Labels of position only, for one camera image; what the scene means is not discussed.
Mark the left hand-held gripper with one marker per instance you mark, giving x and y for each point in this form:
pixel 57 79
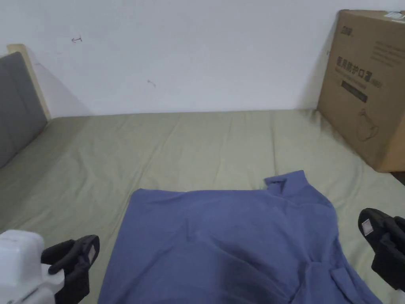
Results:
pixel 19 269

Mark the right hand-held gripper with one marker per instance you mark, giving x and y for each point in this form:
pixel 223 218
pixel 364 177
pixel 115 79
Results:
pixel 401 224

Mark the blue shirt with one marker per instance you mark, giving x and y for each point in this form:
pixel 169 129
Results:
pixel 221 237

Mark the brown cardboard carton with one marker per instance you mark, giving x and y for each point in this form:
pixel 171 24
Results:
pixel 364 95

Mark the bed with pale green sheet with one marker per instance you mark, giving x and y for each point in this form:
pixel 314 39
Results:
pixel 190 148

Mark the grey padded headboard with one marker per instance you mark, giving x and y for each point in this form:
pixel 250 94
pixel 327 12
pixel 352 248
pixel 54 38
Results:
pixel 19 104

